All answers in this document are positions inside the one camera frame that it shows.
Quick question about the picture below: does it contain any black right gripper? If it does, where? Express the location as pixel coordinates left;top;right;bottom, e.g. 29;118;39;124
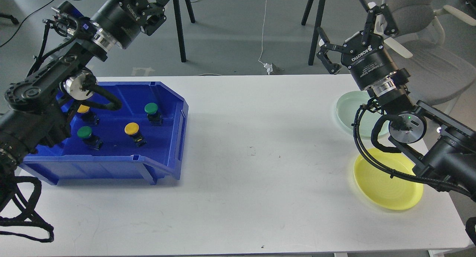
316;0;399;91

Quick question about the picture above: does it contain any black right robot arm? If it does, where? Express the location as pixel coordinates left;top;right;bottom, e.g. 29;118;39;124
315;0;475;201

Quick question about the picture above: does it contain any white cable with plug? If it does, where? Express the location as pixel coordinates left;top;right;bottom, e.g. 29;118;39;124
258;0;284;75

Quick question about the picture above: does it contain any yellow push button back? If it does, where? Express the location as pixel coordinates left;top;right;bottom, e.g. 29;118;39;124
77;105;100;126

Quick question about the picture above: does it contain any light green plate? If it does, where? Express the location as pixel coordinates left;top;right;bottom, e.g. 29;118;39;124
335;91;382;140

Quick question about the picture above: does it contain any green push button front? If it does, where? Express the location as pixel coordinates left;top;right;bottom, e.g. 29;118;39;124
77;125;103;150

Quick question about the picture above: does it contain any green push button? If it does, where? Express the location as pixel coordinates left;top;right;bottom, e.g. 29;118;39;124
77;125;103;150
144;102;163;126

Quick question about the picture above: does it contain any yellow push button front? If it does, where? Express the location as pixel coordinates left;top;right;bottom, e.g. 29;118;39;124
124;122;147;147

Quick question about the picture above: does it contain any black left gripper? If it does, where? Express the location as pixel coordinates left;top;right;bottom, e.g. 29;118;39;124
91;0;167;49

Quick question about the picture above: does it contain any black tripod right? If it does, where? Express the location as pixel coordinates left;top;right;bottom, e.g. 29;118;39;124
301;0;326;66

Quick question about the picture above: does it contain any green push button back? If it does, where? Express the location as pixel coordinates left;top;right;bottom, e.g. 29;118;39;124
144;102;163;126

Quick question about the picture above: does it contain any yellow push button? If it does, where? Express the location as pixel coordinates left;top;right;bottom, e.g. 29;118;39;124
77;105;100;126
124;122;147;147

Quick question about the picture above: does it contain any blue plastic bin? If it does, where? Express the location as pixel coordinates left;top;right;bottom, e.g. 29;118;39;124
20;82;188;185

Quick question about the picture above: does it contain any black floor cable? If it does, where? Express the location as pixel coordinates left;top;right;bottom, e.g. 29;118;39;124
0;0;98;48

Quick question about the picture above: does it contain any black tripod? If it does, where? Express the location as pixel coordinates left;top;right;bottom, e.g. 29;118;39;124
157;0;196;63
301;0;326;66

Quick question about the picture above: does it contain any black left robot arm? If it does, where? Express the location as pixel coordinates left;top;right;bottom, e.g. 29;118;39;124
0;0;170;243

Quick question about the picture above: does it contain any yellow plate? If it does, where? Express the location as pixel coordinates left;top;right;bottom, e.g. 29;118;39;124
354;148;424;210

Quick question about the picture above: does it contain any black tripod left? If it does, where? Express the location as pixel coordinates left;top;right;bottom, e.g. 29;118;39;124
157;0;196;63

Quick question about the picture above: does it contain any grey office chair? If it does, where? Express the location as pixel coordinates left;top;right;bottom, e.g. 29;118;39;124
382;0;475;106

